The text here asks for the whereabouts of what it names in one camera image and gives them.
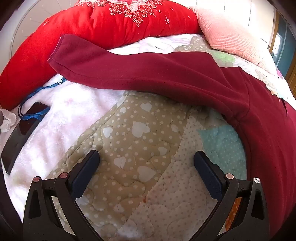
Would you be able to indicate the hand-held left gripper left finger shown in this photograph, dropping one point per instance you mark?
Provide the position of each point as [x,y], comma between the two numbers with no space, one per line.
[84,174]

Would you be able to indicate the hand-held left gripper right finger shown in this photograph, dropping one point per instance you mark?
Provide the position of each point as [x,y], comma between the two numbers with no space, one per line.
[208,176]

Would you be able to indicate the maroon fleece garment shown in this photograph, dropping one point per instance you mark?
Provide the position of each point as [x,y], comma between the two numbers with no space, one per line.
[161,74]

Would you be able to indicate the patchwork heart quilt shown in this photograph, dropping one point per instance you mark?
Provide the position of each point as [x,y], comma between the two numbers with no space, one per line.
[141,148]

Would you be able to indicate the white fluffy blanket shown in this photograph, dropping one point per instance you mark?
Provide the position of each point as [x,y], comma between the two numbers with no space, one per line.
[67,113]

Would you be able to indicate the black smartphone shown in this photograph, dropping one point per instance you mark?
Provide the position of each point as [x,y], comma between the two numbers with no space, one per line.
[22,135]

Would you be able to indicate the crumpled white tissue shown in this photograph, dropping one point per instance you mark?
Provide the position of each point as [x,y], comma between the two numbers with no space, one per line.
[7,119]

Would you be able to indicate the wooden door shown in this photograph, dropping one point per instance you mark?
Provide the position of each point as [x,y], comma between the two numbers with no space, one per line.
[291,74]

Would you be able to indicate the pink pillow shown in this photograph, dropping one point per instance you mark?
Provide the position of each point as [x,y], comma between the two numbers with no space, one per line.
[226,32]

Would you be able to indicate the red floral quilt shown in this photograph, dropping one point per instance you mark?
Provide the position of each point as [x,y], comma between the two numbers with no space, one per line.
[97,25]

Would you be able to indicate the teal door panel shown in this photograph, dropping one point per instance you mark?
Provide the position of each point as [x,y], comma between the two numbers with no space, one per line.
[282,39]

